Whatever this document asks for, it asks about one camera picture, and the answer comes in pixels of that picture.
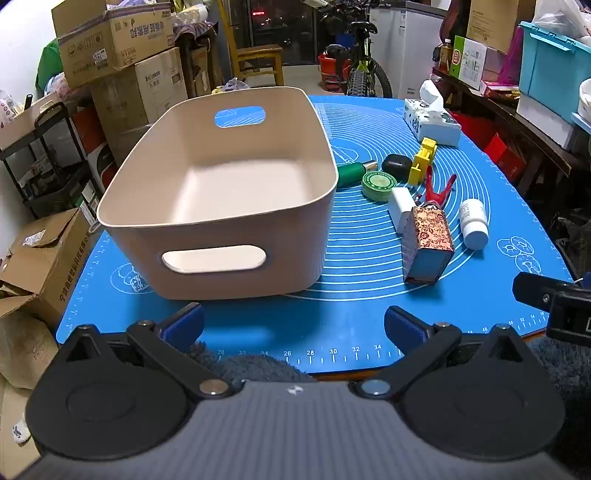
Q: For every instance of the blue silicone baking mat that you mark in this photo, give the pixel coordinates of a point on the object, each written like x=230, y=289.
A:
x=360, y=295

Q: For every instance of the large plain cardboard box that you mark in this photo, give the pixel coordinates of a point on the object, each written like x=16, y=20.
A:
x=147, y=92

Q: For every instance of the black earbud case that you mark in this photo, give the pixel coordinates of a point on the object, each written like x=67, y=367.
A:
x=394, y=167

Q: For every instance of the red gift boxes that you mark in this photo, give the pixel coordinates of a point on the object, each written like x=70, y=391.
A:
x=501, y=150

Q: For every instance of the tall brown cardboard box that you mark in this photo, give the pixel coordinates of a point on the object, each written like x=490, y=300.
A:
x=496, y=23

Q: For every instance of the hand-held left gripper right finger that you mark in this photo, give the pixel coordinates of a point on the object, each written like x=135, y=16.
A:
x=405, y=330

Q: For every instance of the green and white carton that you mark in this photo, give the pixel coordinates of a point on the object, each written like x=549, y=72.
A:
x=468, y=62

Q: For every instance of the white plastic container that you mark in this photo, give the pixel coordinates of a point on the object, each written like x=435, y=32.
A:
x=545, y=120

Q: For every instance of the green and black bicycle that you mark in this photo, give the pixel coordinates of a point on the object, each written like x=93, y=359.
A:
x=362, y=69

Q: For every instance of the white chest freezer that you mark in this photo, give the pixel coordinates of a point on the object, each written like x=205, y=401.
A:
x=411, y=50

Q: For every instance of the grey fuzzy blanket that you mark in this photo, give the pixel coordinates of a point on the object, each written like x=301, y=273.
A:
x=258, y=367

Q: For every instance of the floral patterned small box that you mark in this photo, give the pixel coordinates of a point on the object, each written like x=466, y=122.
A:
x=427, y=240

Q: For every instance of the beige plastic basket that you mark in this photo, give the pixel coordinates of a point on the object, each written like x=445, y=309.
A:
x=258, y=221

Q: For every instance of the green bottle with silver cap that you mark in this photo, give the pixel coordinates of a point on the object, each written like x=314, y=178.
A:
x=351, y=174

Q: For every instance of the red spring clamp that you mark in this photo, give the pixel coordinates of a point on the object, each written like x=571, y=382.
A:
x=434, y=191

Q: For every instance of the wooden chair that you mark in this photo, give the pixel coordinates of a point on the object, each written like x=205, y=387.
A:
x=256, y=57

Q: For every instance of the red and black carton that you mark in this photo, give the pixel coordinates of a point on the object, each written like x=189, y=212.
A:
x=99, y=152

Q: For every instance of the taped cardboard box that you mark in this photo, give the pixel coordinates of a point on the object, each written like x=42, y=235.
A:
x=41, y=258

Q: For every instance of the white tissue pack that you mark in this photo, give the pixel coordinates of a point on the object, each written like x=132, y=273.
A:
x=431, y=122

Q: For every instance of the white pill bottle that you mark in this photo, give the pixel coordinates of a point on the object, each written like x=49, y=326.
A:
x=474, y=224

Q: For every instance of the black metal cart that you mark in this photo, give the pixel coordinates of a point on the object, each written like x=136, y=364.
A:
x=51, y=184

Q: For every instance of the clear plastic bag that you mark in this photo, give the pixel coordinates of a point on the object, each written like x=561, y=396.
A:
x=230, y=86

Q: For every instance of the red bucket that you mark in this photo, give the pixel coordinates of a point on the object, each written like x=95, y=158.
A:
x=328, y=74

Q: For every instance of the pink bag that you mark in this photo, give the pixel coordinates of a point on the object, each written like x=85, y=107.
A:
x=513, y=60

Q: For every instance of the white charger plug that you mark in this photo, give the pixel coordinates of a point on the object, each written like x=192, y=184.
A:
x=400, y=207

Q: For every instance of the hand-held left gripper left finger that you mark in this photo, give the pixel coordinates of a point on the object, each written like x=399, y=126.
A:
x=182, y=325

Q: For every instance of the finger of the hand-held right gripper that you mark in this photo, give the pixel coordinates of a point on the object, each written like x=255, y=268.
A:
x=533, y=287

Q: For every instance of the amber drink bottle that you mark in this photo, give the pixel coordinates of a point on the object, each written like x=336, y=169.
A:
x=444, y=57

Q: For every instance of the dark wooden side table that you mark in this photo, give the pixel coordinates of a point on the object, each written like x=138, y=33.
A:
x=531, y=124

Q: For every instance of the blue plastic storage bin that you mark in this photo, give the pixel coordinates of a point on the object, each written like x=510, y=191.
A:
x=554, y=64

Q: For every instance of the yellow plastic clip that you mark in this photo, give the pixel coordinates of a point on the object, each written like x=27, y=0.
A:
x=421, y=161

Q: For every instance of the green round tin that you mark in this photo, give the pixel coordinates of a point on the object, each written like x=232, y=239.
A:
x=378, y=185

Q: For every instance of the open-topped cardboard box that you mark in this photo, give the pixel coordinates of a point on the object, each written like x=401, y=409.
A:
x=111, y=41

